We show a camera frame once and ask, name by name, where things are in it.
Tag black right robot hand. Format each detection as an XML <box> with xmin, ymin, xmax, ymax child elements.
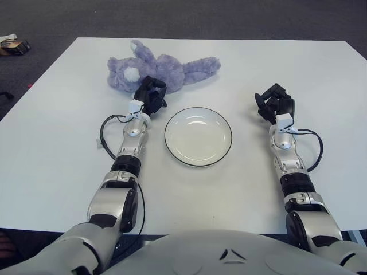
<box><xmin>254</xmin><ymin>83</ymin><xmax>296</xmax><ymax>124</ymax></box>

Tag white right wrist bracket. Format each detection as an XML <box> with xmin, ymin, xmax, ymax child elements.
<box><xmin>275</xmin><ymin>113</ymin><xmax>299</xmax><ymax>134</ymax></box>

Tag white table frame leg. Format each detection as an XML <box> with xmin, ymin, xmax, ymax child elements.
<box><xmin>341</xmin><ymin>229</ymin><xmax>367</xmax><ymax>244</ymax></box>

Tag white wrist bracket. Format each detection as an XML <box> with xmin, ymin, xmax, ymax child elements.
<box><xmin>275</xmin><ymin>113</ymin><xmax>299</xmax><ymax>134</ymax></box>
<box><xmin>126</xmin><ymin>100</ymin><xmax>144</xmax><ymax>121</ymax></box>

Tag dark box on floor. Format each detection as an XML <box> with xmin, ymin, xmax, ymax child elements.
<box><xmin>0</xmin><ymin>40</ymin><xmax>31</xmax><ymax>56</ymax></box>

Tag white plate with black rim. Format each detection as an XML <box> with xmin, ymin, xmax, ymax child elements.
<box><xmin>164</xmin><ymin>107</ymin><xmax>233</xmax><ymax>168</ymax></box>

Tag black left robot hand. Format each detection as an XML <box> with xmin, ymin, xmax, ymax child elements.
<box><xmin>134</xmin><ymin>76</ymin><xmax>168</xmax><ymax>117</ymax></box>

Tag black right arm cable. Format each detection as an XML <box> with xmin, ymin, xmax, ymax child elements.
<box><xmin>295</xmin><ymin>128</ymin><xmax>324</xmax><ymax>172</ymax></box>

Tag purple plush bunny doll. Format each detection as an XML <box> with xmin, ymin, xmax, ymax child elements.
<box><xmin>107</xmin><ymin>39</ymin><xmax>222</xmax><ymax>94</ymax></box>

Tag grey robot torso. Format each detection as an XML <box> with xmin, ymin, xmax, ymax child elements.
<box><xmin>100</xmin><ymin>229</ymin><xmax>353</xmax><ymax>275</ymax></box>

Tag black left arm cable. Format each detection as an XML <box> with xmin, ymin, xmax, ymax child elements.
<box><xmin>99</xmin><ymin>113</ymin><xmax>146</xmax><ymax>237</ymax></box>

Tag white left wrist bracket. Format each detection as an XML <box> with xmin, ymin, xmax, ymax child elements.
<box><xmin>126</xmin><ymin>100</ymin><xmax>144</xmax><ymax>121</ymax></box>

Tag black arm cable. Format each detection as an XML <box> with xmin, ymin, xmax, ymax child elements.
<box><xmin>99</xmin><ymin>113</ymin><xmax>146</xmax><ymax>237</ymax></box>
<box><xmin>295</xmin><ymin>128</ymin><xmax>324</xmax><ymax>172</ymax></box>

